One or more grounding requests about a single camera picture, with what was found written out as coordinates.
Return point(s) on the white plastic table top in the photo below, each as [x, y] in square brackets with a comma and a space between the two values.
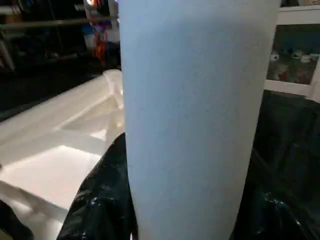
[55, 145]

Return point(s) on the white plastic table leg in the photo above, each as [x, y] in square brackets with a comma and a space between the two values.
[195, 110]

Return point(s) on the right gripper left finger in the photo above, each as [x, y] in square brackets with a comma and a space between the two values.
[102, 205]

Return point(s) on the white glass door cabinet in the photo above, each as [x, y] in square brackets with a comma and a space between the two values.
[295, 55]

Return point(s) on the black work mat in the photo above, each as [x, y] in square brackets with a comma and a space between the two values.
[290, 135]

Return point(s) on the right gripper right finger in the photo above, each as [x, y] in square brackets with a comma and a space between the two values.
[280, 215]

